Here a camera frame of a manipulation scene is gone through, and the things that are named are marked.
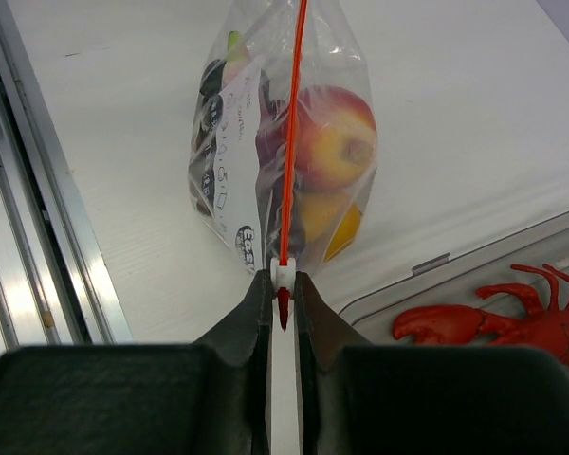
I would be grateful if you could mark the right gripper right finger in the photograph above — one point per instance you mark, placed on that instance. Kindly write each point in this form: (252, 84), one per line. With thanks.
(361, 398)

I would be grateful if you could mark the aluminium rail frame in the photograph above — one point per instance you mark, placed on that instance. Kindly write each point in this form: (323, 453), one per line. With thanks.
(55, 288)

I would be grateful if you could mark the clear plastic food bin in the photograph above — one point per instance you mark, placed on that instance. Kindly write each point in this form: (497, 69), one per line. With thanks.
(454, 281)

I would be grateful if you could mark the yellow toy potato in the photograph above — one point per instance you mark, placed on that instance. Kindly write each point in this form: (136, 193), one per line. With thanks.
(330, 222)

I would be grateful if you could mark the red toy lobster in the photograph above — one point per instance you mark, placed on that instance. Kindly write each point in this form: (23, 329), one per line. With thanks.
(545, 325)

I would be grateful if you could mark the purple toy eggplant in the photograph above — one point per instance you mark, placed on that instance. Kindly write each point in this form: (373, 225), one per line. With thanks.
(237, 59)

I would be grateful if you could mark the clear zip top bag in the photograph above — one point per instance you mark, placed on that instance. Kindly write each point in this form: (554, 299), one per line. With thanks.
(316, 40)

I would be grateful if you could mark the red toy tomato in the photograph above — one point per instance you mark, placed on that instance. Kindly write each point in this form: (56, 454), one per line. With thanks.
(335, 142)

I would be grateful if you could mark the dark purple toy grapes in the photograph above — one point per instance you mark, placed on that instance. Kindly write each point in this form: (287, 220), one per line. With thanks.
(240, 136)

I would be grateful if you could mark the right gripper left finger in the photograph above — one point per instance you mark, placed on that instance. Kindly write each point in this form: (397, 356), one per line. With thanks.
(206, 397)

